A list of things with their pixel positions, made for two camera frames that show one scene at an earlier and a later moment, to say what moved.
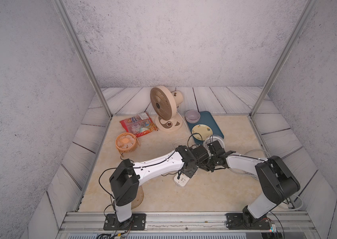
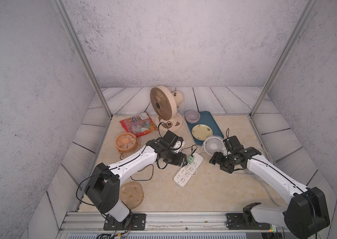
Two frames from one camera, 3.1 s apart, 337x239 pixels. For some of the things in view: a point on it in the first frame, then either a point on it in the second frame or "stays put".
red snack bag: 139,125 stays put
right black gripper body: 211,161 -> 225,162
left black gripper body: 192,172 -> 174,158
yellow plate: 202,132 stays put
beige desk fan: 164,104 stays put
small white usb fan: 212,138 stays put
